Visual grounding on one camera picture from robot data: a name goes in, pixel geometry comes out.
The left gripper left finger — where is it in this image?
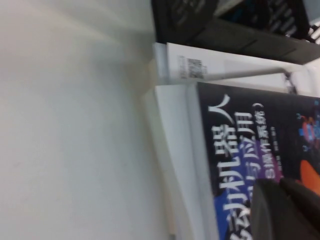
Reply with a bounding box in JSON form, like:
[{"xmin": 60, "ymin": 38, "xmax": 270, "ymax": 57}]
[{"xmin": 251, "ymin": 178, "xmax": 320, "ymax": 240}]

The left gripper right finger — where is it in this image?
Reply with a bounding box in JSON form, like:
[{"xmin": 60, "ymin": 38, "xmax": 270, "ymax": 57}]
[{"xmin": 280, "ymin": 177, "xmax": 320, "ymax": 221}]

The dark mobile robot ROS book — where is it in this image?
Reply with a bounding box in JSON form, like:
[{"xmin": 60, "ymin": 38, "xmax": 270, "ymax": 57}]
[{"xmin": 196, "ymin": 81, "xmax": 320, "ymax": 240}]

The dark blue robotics book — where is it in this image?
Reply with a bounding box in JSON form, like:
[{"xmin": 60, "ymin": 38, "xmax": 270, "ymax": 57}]
[{"xmin": 142, "ymin": 67, "xmax": 320, "ymax": 240}]

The white book with QR code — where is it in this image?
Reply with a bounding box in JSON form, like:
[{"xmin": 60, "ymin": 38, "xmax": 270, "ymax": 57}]
[{"xmin": 152, "ymin": 41, "xmax": 320, "ymax": 85}]

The black plastic book stand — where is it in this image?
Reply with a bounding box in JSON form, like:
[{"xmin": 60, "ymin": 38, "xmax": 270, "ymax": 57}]
[{"xmin": 151, "ymin": 0, "xmax": 320, "ymax": 66}]

